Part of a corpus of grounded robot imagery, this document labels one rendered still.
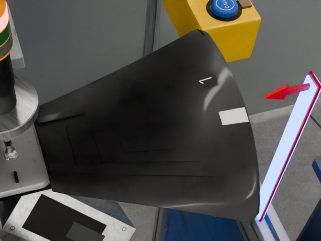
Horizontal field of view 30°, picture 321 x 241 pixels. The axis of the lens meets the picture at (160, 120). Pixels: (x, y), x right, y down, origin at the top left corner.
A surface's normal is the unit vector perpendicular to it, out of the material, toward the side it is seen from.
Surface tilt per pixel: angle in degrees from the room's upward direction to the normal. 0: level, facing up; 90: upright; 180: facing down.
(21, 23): 90
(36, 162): 3
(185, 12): 90
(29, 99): 0
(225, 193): 25
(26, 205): 50
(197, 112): 14
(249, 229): 90
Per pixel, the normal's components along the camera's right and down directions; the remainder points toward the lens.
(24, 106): 0.07, -0.60
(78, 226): 0.30, 0.21
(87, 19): 0.33, 0.77
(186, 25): -0.94, 0.22
